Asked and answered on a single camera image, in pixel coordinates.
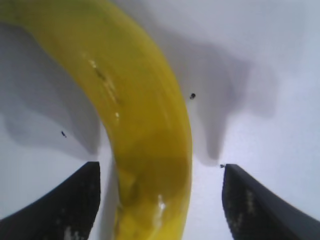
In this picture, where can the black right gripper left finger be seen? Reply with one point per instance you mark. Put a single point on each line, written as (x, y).
(62, 207)

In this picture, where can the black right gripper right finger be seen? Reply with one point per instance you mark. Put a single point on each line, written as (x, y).
(260, 212)

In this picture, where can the yellow banana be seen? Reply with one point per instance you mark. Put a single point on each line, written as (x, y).
(140, 125)

